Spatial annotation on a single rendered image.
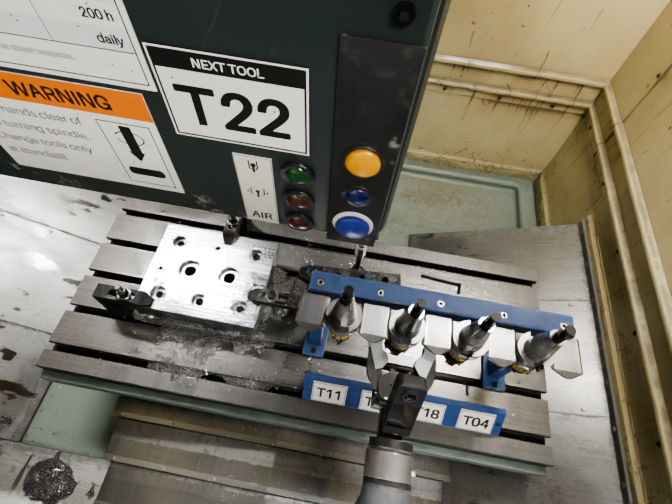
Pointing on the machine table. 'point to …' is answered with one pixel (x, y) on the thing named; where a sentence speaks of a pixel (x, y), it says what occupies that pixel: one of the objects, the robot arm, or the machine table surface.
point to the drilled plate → (221, 316)
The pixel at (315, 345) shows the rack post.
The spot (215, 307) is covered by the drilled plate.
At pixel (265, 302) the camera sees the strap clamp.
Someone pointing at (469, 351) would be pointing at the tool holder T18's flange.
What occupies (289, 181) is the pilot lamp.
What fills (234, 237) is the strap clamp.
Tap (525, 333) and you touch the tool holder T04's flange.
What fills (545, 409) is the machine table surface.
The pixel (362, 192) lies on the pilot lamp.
